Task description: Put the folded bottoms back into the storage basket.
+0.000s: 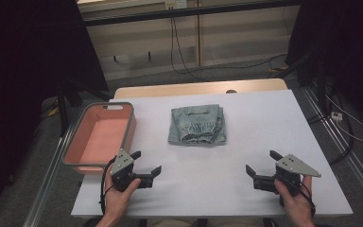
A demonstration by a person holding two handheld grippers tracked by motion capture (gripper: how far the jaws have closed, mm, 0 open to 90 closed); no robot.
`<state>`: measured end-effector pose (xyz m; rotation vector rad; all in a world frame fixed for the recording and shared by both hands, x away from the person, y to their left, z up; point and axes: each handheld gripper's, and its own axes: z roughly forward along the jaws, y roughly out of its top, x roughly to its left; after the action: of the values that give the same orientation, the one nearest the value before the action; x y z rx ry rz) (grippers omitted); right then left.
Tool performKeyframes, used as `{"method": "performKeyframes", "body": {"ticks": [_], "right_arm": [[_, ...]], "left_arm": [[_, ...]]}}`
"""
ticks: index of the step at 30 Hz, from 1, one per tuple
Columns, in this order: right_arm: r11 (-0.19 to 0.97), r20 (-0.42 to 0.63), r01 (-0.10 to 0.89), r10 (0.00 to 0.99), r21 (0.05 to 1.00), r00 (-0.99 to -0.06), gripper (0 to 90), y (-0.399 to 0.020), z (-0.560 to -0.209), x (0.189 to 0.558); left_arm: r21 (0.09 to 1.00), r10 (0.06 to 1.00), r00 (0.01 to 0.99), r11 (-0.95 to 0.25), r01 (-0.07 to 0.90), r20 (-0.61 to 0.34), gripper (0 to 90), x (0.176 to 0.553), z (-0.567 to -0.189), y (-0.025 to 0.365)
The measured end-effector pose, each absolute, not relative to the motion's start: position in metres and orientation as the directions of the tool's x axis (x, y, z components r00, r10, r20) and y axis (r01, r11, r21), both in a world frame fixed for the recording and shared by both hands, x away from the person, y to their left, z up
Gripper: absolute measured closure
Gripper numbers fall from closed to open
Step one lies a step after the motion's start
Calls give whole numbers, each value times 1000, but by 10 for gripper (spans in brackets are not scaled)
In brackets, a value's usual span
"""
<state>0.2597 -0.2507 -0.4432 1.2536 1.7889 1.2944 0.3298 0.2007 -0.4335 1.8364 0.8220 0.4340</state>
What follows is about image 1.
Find black curtain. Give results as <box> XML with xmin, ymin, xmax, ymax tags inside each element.
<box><xmin>285</xmin><ymin>0</ymin><xmax>363</xmax><ymax>135</ymax></box>
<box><xmin>0</xmin><ymin>0</ymin><xmax>111</xmax><ymax>218</ymax></box>

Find light blue denim shorts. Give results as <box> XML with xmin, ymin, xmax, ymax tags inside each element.
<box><xmin>167</xmin><ymin>103</ymin><xmax>228</xmax><ymax>146</ymax></box>

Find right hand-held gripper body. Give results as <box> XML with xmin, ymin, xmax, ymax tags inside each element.
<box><xmin>252</xmin><ymin>153</ymin><xmax>322</xmax><ymax>208</ymax></box>

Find short black hanging cable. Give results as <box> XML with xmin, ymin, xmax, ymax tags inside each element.
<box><xmin>169</xmin><ymin>17</ymin><xmax>202</xmax><ymax>81</ymax></box>

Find person's right hand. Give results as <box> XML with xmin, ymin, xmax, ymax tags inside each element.
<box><xmin>273</xmin><ymin>174</ymin><xmax>316</xmax><ymax>227</ymax></box>

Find thick black floor cable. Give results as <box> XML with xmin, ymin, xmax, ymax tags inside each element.
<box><xmin>306</xmin><ymin>91</ymin><xmax>355</xmax><ymax>166</ymax></box>

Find wooden table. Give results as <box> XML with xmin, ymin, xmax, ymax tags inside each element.
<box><xmin>112</xmin><ymin>78</ymin><xmax>289</xmax><ymax>99</ymax></box>

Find white table mat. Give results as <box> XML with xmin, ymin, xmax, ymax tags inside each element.
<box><xmin>70</xmin><ymin>89</ymin><xmax>354</xmax><ymax>218</ymax></box>

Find white floor cable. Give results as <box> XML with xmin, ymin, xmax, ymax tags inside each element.
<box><xmin>324</xmin><ymin>94</ymin><xmax>363</xmax><ymax>143</ymax></box>

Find white power plug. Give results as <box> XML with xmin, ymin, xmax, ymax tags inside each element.
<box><xmin>330</xmin><ymin>111</ymin><xmax>344</xmax><ymax>123</ymax></box>

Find white wall outlet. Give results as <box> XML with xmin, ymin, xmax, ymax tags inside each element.
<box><xmin>164</xmin><ymin>0</ymin><xmax>189</xmax><ymax>10</ymax></box>

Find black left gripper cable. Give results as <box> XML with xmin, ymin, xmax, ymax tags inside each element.
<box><xmin>99</xmin><ymin>158</ymin><xmax>116</xmax><ymax>216</ymax></box>

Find person's left hand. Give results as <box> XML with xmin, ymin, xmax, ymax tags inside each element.
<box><xmin>102</xmin><ymin>171</ymin><xmax>142</xmax><ymax>219</ymax></box>

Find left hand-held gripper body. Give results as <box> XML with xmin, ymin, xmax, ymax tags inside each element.
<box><xmin>110</xmin><ymin>148</ymin><xmax>155</xmax><ymax>193</ymax></box>

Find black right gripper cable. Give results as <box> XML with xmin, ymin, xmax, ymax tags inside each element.
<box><xmin>273</xmin><ymin>173</ymin><xmax>317</xmax><ymax>218</ymax></box>

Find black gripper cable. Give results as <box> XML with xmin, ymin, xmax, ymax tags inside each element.
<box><xmin>273</xmin><ymin>173</ymin><xmax>317</xmax><ymax>218</ymax></box>
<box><xmin>99</xmin><ymin>158</ymin><xmax>116</xmax><ymax>216</ymax></box>

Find pink basket with grey rim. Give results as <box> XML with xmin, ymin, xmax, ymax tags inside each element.
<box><xmin>60</xmin><ymin>101</ymin><xmax>137</xmax><ymax>175</ymax></box>

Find black horizontal bar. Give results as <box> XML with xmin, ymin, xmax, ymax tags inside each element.
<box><xmin>82</xmin><ymin>0</ymin><xmax>304</xmax><ymax>28</ymax></box>

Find black tripod stand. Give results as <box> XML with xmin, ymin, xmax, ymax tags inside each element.
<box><xmin>56</xmin><ymin>79</ymin><xmax>112</xmax><ymax>137</ymax></box>

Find aluminium floor rail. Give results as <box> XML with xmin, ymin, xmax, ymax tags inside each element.
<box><xmin>22</xmin><ymin>124</ymin><xmax>78</xmax><ymax>227</ymax></box>
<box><xmin>300</xmin><ymin>85</ymin><xmax>363</xmax><ymax>207</ymax></box>

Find long black floor cable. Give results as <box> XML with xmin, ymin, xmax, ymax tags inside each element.
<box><xmin>172</xmin><ymin>17</ymin><xmax>289</xmax><ymax>72</ymax></box>

